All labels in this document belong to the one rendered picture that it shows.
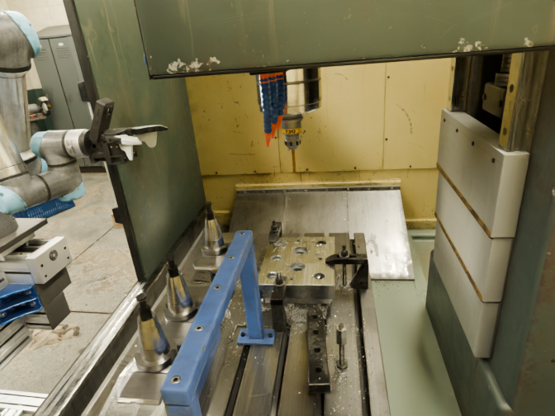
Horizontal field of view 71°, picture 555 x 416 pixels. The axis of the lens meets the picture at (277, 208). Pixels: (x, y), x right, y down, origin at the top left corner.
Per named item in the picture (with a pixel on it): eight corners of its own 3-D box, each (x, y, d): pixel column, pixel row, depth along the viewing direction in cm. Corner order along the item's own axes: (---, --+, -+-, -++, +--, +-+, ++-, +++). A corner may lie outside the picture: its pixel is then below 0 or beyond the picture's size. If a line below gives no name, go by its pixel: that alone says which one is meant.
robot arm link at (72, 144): (78, 126, 108) (59, 134, 100) (93, 125, 107) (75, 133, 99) (86, 153, 111) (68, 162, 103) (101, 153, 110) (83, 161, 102)
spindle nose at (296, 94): (317, 114, 90) (315, 59, 85) (250, 116, 93) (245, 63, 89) (325, 102, 104) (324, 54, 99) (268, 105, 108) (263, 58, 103)
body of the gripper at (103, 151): (140, 155, 108) (101, 157, 110) (134, 125, 105) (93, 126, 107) (126, 164, 101) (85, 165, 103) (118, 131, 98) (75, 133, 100)
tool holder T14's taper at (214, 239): (220, 249, 87) (216, 222, 85) (202, 248, 88) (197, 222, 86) (226, 239, 91) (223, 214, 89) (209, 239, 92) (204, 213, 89)
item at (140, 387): (110, 404, 54) (108, 399, 54) (128, 373, 59) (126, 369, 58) (158, 407, 53) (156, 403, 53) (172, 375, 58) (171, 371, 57)
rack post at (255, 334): (237, 344, 105) (221, 249, 93) (241, 331, 110) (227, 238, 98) (273, 346, 104) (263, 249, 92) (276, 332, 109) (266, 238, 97)
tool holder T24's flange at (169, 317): (196, 327, 68) (194, 315, 67) (162, 329, 68) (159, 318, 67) (202, 304, 74) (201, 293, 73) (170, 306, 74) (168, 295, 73)
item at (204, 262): (189, 271, 84) (189, 267, 83) (197, 257, 89) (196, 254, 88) (221, 271, 83) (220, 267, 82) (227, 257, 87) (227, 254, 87)
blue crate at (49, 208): (26, 228, 413) (18, 209, 404) (5, 222, 433) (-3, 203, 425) (78, 205, 461) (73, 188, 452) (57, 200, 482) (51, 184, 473)
